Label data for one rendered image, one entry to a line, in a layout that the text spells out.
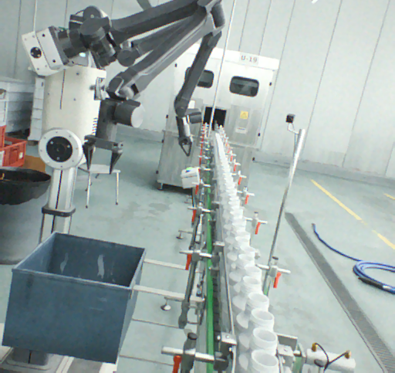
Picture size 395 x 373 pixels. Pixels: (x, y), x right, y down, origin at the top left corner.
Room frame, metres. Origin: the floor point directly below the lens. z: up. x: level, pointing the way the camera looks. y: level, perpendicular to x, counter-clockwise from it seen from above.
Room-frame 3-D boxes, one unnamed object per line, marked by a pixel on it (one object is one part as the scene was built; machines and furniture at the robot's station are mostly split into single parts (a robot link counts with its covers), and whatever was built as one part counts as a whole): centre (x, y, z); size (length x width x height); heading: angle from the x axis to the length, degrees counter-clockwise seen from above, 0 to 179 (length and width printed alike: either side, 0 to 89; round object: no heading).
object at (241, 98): (7.01, -0.09, 1.05); 1.60 x 1.40 x 2.10; 1
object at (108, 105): (1.26, 0.27, 1.39); 0.07 x 0.06 x 0.07; 64
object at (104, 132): (1.26, 0.28, 1.33); 0.10 x 0.07 x 0.07; 89
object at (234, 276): (0.91, -0.14, 1.08); 0.06 x 0.06 x 0.17
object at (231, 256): (1.03, -0.14, 1.08); 0.06 x 0.06 x 0.17
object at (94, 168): (5.12, 1.23, 0.21); 0.61 x 0.47 x 0.41; 54
